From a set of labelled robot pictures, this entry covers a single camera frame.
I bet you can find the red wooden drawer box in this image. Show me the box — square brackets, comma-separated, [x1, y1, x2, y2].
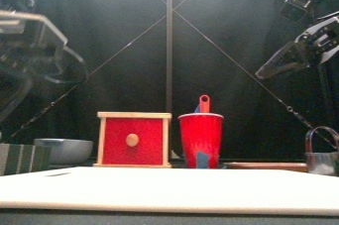
[93, 111, 174, 169]

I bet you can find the grey metal bowl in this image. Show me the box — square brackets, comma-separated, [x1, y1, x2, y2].
[34, 138, 95, 166]

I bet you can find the red plastic cup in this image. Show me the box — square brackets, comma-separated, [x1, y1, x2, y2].
[178, 112, 226, 169]

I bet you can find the brown wooden tray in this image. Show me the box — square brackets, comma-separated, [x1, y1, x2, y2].
[223, 162, 310, 173]

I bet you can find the vertical metal frame pole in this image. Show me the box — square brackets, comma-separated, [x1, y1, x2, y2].
[166, 0, 174, 114]

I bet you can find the orange measuring spoon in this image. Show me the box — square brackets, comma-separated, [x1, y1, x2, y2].
[198, 94, 213, 114]

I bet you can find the diagonal steel brace wire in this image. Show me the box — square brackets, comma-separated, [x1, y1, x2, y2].
[129, 0, 339, 151]
[0, 0, 223, 143]

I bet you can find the striped grey container at left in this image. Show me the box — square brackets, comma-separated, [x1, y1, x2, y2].
[0, 143, 54, 176]

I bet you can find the white plastic cutting board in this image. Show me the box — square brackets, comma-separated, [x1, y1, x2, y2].
[0, 166, 339, 217]

